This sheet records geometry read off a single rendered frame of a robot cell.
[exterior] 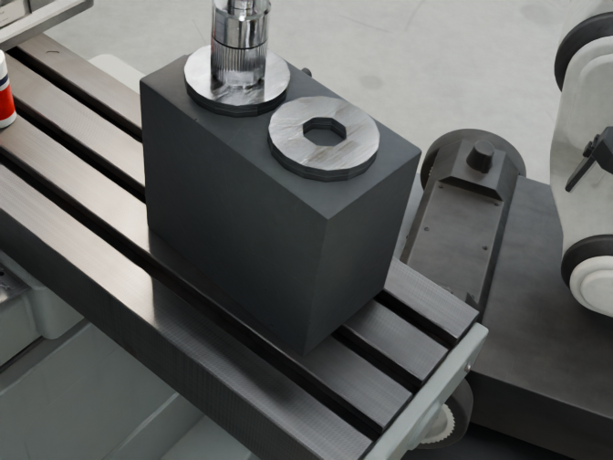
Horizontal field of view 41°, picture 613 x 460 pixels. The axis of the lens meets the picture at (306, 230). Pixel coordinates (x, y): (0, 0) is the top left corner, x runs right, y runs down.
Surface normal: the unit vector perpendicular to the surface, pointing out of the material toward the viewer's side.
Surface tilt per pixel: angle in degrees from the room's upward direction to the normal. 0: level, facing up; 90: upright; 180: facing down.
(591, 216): 90
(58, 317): 90
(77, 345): 90
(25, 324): 90
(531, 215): 0
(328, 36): 0
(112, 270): 0
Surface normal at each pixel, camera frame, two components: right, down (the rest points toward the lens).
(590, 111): -0.33, 0.67
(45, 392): 0.78, 0.51
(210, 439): 0.11, -0.67
